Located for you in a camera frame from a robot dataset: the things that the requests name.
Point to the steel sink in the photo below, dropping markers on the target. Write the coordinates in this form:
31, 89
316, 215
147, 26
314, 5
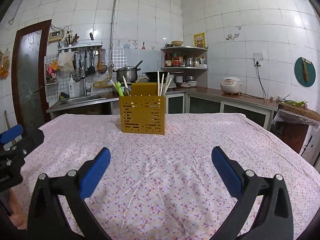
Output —
81, 99

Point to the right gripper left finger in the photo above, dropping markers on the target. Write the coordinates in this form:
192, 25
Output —
46, 218

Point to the black wok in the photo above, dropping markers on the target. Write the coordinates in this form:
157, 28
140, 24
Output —
152, 76

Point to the wall utensil rack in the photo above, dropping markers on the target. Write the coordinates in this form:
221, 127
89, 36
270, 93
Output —
78, 61

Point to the white rice cooker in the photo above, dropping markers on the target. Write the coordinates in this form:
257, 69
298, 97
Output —
231, 85

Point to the kitchen counter cabinets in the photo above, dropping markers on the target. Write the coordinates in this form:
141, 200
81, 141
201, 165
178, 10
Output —
190, 100

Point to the wooden chopstick five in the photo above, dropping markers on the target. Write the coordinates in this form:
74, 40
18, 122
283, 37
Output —
167, 86

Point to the green plastic utensil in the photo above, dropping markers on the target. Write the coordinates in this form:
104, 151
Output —
119, 89

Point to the wooden chopstick one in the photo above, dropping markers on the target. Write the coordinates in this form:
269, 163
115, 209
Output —
125, 83

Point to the metal spoon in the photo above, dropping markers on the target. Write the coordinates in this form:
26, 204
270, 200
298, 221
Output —
127, 91

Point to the person's left hand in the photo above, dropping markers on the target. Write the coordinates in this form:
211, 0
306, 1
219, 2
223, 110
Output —
17, 216

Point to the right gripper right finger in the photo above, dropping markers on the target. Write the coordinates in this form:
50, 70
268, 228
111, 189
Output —
274, 219

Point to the wooden glass door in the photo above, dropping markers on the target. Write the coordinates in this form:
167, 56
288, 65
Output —
27, 76

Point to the yellow slotted utensil holder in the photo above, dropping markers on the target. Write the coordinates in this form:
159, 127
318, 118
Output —
143, 111

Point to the blue-grey spoon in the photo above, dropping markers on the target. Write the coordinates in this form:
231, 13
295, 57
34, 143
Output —
167, 80

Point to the wooden chopstick three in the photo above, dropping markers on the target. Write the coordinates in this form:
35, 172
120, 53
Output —
158, 84

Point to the steel cooking pot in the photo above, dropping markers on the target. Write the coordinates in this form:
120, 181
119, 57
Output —
128, 72

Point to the wall power socket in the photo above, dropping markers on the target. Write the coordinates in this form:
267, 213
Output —
257, 58

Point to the green round cutting board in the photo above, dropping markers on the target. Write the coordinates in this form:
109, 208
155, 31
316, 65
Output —
305, 72

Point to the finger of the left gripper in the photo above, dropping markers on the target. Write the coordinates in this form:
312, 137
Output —
11, 134
29, 143

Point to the corner shelf with bottles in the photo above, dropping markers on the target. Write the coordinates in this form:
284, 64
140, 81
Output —
187, 61

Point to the wooden chopstick four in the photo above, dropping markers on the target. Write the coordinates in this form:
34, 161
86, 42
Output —
161, 86

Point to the floral pink tablecloth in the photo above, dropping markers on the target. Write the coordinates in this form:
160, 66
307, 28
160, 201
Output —
166, 186

